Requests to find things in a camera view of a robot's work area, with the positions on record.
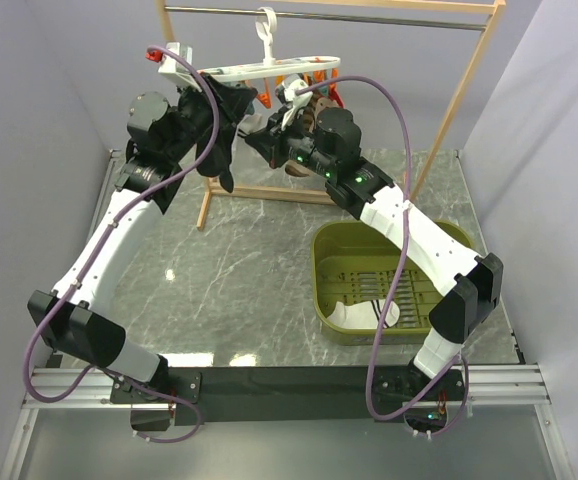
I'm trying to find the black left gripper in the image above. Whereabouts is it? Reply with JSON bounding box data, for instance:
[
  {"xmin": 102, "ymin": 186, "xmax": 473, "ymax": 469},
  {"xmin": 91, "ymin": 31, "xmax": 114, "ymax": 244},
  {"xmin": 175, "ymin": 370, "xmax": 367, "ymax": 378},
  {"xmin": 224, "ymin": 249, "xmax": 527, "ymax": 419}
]
[{"xmin": 165, "ymin": 72, "xmax": 259, "ymax": 163}]

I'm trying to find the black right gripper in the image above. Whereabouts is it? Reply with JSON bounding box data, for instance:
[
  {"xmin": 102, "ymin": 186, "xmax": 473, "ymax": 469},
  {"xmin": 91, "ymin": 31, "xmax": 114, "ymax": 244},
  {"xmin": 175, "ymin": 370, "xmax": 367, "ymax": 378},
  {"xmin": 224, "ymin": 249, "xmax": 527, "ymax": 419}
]
[{"xmin": 246, "ymin": 106, "xmax": 336, "ymax": 180}]

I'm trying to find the white plastic clip hanger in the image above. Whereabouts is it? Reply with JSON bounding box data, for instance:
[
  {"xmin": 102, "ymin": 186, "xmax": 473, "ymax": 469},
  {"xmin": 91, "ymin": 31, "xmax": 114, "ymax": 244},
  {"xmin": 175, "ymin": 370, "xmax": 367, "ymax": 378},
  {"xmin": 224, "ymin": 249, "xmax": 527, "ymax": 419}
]
[{"xmin": 202, "ymin": 7, "xmax": 341, "ymax": 83}]

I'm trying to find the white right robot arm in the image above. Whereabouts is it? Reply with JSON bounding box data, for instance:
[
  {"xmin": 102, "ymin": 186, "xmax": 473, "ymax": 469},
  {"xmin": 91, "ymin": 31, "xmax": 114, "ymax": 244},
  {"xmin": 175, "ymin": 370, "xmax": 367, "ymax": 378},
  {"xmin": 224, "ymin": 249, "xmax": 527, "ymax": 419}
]
[{"xmin": 244, "ymin": 108, "xmax": 503, "ymax": 399}]

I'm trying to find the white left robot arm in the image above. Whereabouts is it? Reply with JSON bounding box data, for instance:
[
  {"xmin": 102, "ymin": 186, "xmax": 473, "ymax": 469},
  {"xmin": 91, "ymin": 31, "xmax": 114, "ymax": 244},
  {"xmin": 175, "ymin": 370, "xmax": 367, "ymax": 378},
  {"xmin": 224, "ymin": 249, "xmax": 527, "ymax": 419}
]
[{"xmin": 26, "ymin": 74, "xmax": 257, "ymax": 402}]

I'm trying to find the brown striped sock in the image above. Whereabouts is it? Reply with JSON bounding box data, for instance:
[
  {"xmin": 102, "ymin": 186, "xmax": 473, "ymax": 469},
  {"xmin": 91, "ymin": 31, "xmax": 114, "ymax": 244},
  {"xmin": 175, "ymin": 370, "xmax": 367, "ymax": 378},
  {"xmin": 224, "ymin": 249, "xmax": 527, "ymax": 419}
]
[{"xmin": 288, "ymin": 97, "xmax": 323, "ymax": 177}]

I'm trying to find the red and beige sock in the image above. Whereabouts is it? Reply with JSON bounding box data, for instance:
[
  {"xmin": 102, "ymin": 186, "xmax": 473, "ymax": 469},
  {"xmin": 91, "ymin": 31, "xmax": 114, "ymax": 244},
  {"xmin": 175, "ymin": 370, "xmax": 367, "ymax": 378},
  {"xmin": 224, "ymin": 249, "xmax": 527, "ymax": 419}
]
[{"xmin": 312, "ymin": 91, "xmax": 340, "ymax": 116}]

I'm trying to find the olive green plastic basket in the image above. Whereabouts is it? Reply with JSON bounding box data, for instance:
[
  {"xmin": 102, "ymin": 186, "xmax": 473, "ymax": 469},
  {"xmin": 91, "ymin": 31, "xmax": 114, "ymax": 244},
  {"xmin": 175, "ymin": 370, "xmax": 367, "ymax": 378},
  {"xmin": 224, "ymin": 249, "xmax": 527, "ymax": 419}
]
[{"xmin": 311, "ymin": 221, "xmax": 477, "ymax": 346}]

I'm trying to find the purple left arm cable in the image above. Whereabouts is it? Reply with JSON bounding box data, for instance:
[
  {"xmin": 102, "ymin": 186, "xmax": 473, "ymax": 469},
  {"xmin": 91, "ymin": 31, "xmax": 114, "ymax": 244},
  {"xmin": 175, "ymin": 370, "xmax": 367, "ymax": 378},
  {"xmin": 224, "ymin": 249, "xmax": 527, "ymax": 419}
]
[{"xmin": 21, "ymin": 45, "xmax": 220, "ymax": 445}]

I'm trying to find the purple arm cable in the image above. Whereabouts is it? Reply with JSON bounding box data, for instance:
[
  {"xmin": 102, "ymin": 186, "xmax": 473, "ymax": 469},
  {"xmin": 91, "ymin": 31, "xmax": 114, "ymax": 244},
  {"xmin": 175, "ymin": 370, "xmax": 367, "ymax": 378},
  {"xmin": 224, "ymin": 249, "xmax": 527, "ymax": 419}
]
[
  {"xmin": 21, "ymin": 45, "xmax": 220, "ymax": 445},
  {"xmin": 298, "ymin": 74, "xmax": 470, "ymax": 441}
]

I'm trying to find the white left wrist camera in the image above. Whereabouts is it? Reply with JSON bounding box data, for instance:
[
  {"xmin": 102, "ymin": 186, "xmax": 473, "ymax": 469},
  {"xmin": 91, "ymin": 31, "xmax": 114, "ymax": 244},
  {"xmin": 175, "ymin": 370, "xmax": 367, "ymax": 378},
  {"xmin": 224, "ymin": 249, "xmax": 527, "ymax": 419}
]
[{"xmin": 145, "ymin": 42, "xmax": 201, "ymax": 91}]

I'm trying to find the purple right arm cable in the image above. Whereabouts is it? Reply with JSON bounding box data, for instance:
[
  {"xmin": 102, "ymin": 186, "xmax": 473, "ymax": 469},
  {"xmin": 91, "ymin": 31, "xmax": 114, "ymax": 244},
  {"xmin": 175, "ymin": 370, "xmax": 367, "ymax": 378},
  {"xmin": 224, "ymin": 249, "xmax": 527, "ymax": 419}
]
[{"xmin": 298, "ymin": 74, "xmax": 470, "ymax": 441}]

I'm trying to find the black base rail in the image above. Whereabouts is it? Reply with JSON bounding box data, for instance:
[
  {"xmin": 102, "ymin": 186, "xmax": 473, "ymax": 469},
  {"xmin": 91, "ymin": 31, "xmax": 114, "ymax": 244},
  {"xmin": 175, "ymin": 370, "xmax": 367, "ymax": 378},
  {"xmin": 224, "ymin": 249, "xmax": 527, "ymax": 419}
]
[{"xmin": 110, "ymin": 365, "xmax": 468, "ymax": 432}]

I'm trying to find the wooden drying rack frame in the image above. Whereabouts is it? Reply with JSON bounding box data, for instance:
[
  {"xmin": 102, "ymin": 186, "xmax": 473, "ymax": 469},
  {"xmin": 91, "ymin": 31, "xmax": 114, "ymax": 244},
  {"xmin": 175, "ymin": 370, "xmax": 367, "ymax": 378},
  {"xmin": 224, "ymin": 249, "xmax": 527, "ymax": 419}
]
[{"xmin": 153, "ymin": 0, "xmax": 508, "ymax": 231}]

